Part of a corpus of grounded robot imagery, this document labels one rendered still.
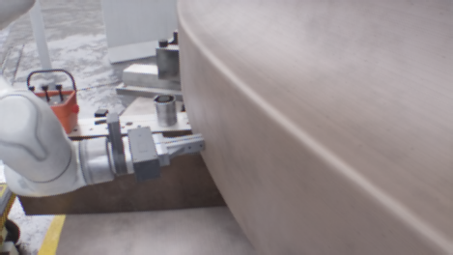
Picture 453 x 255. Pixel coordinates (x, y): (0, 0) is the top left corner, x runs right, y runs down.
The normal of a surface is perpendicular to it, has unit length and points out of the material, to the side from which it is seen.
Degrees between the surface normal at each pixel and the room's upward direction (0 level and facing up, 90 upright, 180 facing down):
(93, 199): 90
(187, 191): 90
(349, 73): 44
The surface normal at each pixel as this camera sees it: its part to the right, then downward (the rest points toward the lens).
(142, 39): 0.44, 0.44
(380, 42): -0.84, -0.14
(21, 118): 0.29, -0.30
